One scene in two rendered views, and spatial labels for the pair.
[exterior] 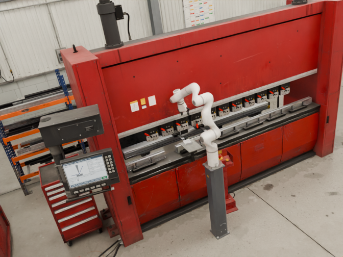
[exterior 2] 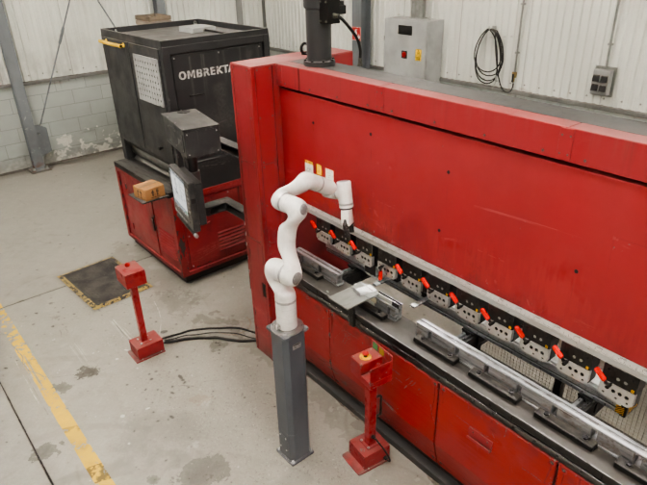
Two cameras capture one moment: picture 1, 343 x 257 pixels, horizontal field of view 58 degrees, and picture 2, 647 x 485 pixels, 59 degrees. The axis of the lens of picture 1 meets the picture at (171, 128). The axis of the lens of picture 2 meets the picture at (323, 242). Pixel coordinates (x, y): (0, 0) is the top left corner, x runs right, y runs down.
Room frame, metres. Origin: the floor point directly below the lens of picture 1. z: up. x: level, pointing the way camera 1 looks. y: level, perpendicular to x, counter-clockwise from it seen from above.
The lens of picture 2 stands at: (2.20, -3.07, 2.95)
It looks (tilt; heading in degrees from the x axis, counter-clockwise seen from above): 27 degrees down; 73
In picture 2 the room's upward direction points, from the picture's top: 2 degrees counter-clockwise
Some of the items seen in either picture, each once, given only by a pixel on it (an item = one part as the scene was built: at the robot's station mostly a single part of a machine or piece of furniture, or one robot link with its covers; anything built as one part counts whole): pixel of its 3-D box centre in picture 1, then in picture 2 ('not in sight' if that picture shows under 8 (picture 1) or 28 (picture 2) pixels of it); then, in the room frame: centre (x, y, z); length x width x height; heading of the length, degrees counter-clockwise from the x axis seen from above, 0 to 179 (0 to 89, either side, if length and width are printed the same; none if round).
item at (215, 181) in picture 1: (216, 200); (291, 393); (2.78, -0.39, 0.50); 0.18 x 0.18 x 1.00; 23
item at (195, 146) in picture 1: (190, 145); (353, 295); (3.26, -0.20, 1.00); 0.26 x 0.18 x 0.01; 21
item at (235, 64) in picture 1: (225, 71); (461, 213); (3.63, -0.75, 1.74); 3.00 x 0.08 x 0.80; 111
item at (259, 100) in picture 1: (260, 96); (539, 339); (3.82, -1.24, 1.26); 0.15 x 0.09 x 0.17; 111
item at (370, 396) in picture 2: (224, 182); (370, 410); (3.23, -0.58, 0.39); 0.05 x 0.05 x 0.54; 14
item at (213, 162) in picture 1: (212, 157); (286, 313); (2.78, -0.39, 1.09); 0.19 x 0.19 x 0.18
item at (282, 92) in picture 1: (283, 87); (622, 381); (3.96, -1.62, 1.26); 0.15 x 0.09 x 0.17; 111
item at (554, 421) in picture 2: (276, 117); (564, 428); (3.85, -1.48, 0.89); 0.30 x 0.05 x 0.03; 111
